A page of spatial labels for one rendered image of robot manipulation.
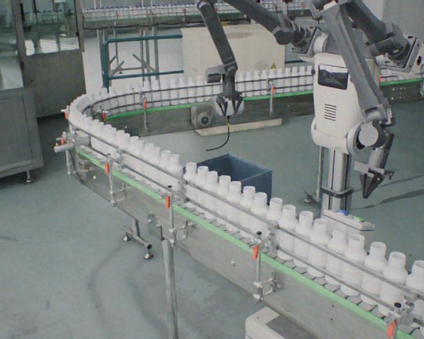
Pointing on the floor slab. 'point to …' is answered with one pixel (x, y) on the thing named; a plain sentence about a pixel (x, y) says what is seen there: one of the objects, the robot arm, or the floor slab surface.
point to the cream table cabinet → (252, 58)
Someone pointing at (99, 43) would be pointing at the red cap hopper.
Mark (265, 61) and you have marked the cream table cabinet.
